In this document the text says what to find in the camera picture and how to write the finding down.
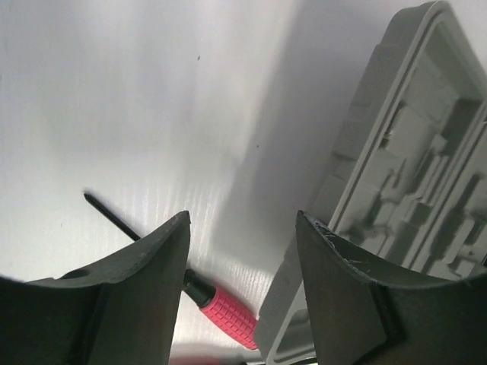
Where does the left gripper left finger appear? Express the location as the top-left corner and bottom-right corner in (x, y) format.
(1, 211), (190, 364)

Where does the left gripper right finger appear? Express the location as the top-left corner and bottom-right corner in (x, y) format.
(296, 211), (486, 364)

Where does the small pink handle screwdriver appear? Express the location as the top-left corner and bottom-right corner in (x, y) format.
(83, 191), (260, 351)

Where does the grey plastic tool case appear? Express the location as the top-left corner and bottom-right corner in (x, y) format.
(254, 1), (486, 364)

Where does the pink handle bit screwdriver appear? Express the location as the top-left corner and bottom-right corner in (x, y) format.
(168, 357), (263, 365)

